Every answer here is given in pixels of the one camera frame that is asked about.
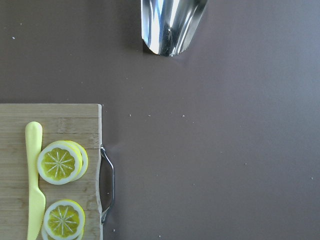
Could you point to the steel scoop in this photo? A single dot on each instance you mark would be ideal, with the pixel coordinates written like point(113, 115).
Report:
point(168, 26)

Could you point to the lemon slice near handle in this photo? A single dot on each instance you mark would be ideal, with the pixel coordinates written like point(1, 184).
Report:
point(62, 162)

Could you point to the yellow plastic knife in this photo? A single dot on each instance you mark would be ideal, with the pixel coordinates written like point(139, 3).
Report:
point(36, 198)

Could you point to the bamboo cutting board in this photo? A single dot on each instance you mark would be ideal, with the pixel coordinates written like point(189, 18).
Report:
point(81, 123)

